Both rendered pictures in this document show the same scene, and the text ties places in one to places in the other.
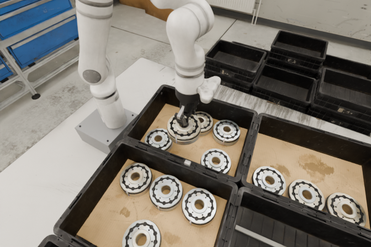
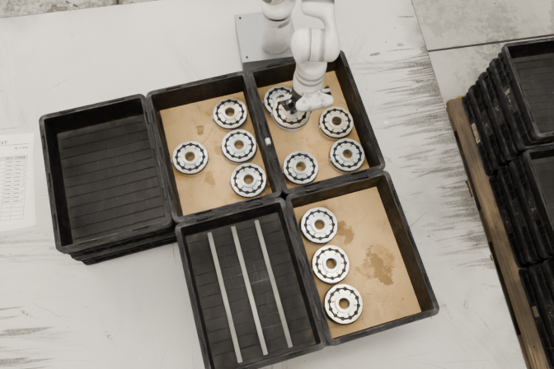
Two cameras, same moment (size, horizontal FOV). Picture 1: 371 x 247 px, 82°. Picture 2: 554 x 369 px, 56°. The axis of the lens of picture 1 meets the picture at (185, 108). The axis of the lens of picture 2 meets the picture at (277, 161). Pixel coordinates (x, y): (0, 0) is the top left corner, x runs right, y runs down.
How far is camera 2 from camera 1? 85 cm
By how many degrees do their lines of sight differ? 31
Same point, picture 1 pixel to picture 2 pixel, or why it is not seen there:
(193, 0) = (327, 31)
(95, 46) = not seen: outside the picture
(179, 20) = (295, 41)
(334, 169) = (392, 284)
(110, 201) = (199, 111)
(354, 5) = not seen: outside the picture
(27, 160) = (179, 7)
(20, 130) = not seen: outside the picture
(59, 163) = (199, 37)
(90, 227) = (171, 115)
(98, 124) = (256, 31)
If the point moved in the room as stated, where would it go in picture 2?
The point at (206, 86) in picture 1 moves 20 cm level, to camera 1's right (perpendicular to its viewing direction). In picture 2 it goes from (311, 98) to (368, 160)
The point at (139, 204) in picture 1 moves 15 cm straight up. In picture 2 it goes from (213, 135) to (210, 114)
